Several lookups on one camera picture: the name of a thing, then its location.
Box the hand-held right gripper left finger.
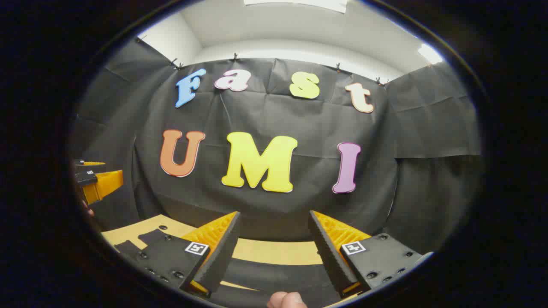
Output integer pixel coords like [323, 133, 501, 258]
[128, 211, 241, 299]

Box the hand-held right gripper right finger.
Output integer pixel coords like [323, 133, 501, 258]
[308, 210, 425, 299]

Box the black backdrop cloth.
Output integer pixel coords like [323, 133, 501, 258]
[71, 38, 484, 257]

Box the row of black cloth clips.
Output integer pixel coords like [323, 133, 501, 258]
[136, 35, 388, 86]

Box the ceiling light panel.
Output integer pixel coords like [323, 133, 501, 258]
[244, 0, 348, 13]
[417, 44, 444, 65]

